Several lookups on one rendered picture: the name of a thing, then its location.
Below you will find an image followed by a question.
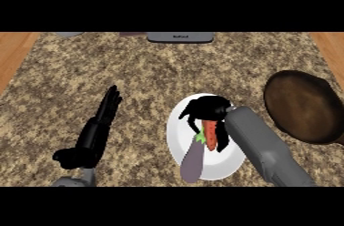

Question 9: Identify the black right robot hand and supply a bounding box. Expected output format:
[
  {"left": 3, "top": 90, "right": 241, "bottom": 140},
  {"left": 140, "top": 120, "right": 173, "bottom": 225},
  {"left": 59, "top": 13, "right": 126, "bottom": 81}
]
[{"left": 177, "top": 96, "right": 235, "bottom": 154}]

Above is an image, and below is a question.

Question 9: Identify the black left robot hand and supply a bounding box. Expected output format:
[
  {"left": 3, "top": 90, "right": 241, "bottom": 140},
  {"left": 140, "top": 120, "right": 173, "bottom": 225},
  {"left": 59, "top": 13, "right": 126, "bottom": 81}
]
[{"left": 52, "top": 85, "right": 124, "bottom": 170}]

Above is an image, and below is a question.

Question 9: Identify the orange sweet potato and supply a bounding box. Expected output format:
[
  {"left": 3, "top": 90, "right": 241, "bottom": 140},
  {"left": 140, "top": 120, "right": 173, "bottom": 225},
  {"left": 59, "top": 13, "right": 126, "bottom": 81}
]
[{"left": 201, "top": 118, "right": 219, "bottom": 152}]

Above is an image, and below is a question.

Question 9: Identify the white oval plate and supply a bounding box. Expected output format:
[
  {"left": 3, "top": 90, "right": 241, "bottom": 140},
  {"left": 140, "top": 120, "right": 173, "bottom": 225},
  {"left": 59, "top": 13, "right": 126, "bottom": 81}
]
[{"left": 165, "top": 93, "right": 247, "bottom": 181}]

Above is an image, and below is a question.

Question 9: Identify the dark brown pan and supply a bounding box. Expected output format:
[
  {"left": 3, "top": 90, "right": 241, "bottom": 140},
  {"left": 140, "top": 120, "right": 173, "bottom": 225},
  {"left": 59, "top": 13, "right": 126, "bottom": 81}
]
[{"left": 261, "top": 69, "right": 344, "bottom": 146}]

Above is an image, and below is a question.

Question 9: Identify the purple eggplant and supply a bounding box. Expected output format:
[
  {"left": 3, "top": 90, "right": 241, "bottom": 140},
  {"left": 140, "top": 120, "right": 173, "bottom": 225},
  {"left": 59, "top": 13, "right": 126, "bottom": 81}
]
[{"left": 179, "top": 126, "right": 208, "bottom": 184}]

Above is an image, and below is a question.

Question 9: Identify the grey flat appliance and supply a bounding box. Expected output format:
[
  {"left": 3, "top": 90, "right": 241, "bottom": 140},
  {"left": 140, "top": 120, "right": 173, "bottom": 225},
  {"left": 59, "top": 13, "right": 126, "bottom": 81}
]
[{"left": 145, "top": 32, "right": 216, "bottom": 45}]

